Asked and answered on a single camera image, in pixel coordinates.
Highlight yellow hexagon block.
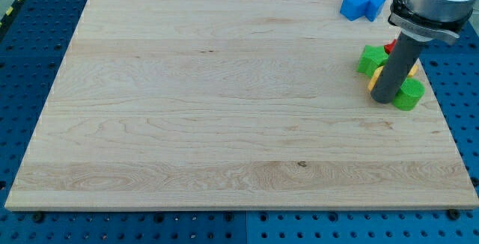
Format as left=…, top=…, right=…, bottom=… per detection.
left=367, top=64, right=419, bottom=91

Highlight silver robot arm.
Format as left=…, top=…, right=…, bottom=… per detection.
left=388, top=0, right=477, bottom=45

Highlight wooden board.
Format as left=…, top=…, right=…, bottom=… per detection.
left=5, top=0, right=478, bottom=211

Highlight green star block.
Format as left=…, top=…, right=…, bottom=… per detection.
left=357, top=45, right=388, bottom=77

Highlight blue cube block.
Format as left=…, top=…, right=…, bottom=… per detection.
left=340, top=0, right=369, bottom=21

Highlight red block behind rod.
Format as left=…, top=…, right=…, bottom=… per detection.
left=383, top=39, right=397, bottom=55

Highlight blue triangular block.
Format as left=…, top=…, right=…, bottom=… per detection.
left=364, top=0, right=386, bottom=22

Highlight green cylinder block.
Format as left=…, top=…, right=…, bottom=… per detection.
left=392, top=78, right=425, bottom=111

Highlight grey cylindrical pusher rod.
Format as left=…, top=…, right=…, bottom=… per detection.
left=370, top=31, right=430, bottom=104

